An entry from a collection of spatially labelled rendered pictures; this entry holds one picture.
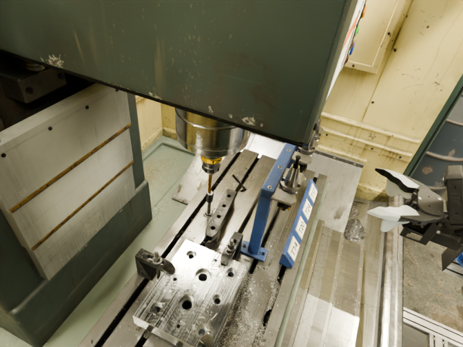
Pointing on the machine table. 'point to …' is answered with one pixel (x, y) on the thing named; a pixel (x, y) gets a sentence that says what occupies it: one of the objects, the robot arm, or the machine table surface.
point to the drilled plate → (165, 330)
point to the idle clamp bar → (220, 215)
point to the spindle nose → (209, 135)
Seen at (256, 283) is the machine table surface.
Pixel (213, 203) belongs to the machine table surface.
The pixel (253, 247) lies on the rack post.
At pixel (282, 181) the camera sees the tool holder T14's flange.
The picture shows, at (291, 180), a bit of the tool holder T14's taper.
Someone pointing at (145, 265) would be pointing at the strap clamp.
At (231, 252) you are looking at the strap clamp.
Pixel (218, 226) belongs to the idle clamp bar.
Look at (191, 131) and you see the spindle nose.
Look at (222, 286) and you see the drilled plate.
